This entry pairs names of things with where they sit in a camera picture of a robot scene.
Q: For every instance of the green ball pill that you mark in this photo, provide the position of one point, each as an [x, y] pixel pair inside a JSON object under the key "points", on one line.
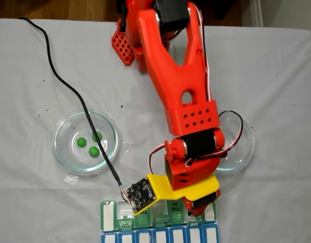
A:
{"points": [[81, 142], [100, 137], [93, 152]]}

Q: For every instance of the white weekly pill organizer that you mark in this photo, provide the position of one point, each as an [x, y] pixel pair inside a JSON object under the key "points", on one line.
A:
{"points": [[158, 235]]}

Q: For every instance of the clear glass bowl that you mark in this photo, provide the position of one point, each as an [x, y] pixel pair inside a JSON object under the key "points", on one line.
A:
{"points": [[246, 152], [67, 157]]}

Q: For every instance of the white tablecloth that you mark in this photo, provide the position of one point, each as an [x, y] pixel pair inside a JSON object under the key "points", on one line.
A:
{"points": [[31, 202]]}

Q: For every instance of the black table clamp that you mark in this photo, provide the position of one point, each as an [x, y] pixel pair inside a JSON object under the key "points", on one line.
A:
{"points": [[122, 20]]}

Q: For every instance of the white baseboard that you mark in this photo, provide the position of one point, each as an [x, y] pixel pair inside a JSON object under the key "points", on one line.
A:
{"points": [[258, 12]]}

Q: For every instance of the camera board on yellow mount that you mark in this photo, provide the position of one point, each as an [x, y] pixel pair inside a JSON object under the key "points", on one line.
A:
{"points": [[141, 192]]}

